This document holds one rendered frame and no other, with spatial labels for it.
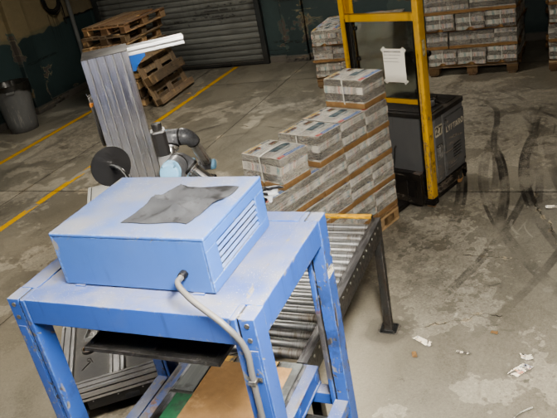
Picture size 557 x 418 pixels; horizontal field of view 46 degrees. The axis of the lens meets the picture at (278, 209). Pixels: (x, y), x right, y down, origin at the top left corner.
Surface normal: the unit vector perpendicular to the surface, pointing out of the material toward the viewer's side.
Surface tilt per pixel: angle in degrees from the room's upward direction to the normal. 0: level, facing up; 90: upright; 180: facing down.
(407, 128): 90
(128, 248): 90
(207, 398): 0
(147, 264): 90
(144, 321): 90
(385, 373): 0
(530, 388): 0
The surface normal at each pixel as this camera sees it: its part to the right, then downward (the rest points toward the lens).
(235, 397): -0.18, -0.89
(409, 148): -0.66, 0.43
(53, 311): -0.36, 0.46
